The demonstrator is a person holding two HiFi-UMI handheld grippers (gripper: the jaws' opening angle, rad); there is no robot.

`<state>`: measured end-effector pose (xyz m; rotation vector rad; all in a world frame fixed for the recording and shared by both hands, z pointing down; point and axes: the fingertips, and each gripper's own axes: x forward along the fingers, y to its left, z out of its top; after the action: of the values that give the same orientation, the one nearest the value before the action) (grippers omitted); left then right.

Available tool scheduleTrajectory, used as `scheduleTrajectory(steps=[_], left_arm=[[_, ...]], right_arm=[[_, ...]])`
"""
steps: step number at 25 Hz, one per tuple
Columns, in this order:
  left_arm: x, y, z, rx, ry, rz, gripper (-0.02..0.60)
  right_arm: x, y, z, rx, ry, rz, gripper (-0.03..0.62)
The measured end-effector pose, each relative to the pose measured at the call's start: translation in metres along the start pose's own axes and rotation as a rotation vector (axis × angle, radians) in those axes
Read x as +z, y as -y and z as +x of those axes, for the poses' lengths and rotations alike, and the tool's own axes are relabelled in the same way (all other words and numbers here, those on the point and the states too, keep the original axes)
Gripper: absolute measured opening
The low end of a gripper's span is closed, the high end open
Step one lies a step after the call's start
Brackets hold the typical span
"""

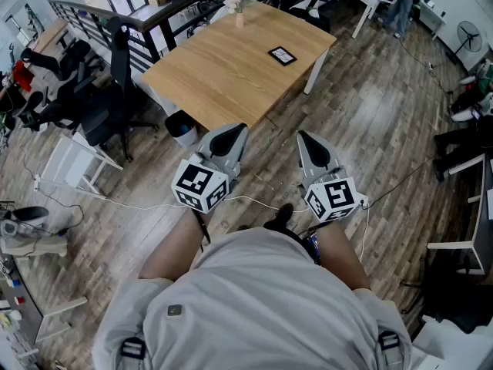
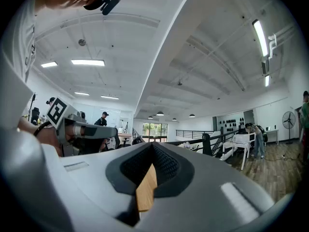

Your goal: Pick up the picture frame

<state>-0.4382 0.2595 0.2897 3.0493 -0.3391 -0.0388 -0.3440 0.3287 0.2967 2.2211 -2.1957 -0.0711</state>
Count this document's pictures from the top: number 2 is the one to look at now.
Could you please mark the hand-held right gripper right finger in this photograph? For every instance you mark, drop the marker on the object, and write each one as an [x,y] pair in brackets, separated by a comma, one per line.
[205,190]

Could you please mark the rectangular ceiling light panel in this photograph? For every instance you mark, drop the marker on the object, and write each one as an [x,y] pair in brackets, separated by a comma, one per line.
[49,64]
[109,97]
[88,62]
[81,93]

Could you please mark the white boxy appliance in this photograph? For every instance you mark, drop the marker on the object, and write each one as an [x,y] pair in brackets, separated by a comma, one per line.
[243,138]

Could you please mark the black coat rack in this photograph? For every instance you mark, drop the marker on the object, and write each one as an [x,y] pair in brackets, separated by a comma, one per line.
[33,98]

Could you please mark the black office chair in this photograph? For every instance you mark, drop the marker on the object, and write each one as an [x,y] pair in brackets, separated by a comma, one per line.
[35,113]

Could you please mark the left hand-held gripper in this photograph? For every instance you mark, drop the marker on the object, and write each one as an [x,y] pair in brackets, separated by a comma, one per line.
[68,120]

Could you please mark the small white table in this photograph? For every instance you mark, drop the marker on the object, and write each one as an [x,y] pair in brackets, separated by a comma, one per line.
[271,131]

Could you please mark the glass door window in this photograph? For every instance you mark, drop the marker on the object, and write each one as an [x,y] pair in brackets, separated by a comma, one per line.
[154,129]

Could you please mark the black metal railing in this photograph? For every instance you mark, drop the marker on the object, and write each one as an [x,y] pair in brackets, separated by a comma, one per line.
[207,141]

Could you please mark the light wooden office table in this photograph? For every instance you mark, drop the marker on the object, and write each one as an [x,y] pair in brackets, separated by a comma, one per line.
[124,134]

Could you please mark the black floor fan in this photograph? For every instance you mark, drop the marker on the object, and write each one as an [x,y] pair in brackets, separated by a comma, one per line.
[289,120]

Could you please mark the long ceiling tube light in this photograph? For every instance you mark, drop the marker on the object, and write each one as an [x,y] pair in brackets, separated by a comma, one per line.
[267,80]
[260,37]

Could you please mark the person's left forearm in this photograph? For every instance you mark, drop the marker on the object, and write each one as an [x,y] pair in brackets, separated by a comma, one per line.
[27,126]

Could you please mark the person's grey t-shirt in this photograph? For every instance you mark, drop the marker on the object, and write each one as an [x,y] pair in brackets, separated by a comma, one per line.
[24,33]

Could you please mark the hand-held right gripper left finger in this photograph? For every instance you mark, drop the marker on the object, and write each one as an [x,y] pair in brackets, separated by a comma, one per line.
[79,182]

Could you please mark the person's left hand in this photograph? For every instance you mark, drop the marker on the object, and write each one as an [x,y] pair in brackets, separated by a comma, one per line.
[51,139]

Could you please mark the black head-mounted camera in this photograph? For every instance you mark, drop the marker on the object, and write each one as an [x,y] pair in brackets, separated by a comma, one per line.
[111,5]

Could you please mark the group of black wall items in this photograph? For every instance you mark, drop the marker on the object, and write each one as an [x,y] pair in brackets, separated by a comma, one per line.
[228,121]

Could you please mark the pastel flower bouquet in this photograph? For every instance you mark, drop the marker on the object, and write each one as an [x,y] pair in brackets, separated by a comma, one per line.
[189,145]

